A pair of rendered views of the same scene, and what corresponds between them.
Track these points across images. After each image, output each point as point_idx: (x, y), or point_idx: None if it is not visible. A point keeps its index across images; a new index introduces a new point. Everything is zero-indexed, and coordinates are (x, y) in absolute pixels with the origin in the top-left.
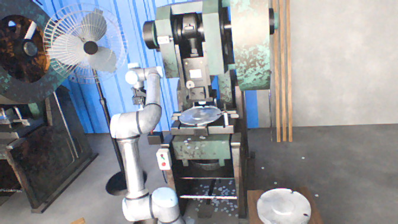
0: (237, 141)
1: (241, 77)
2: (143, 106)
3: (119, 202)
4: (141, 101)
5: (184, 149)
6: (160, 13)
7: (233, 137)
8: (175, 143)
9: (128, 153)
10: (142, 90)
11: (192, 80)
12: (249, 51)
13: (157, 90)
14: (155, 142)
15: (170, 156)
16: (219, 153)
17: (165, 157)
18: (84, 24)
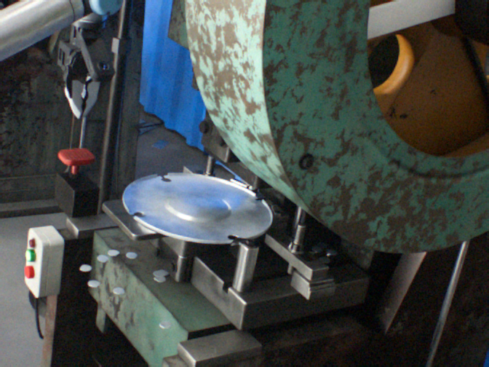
0: (200, 353)
1: (219, 121)
2: (65, 79)
3: (15, 324)
4: (70, 62)
5: (107, 276)
6: None
7: (218, 337)
8: (98, 241)
9: None
10: (86, 35)
11: None
12: (217, 27)
13: (12, 26)
14: (64, 204)
15: (59, 263)
16: (161, 354)
17: (38, 255)
18: None
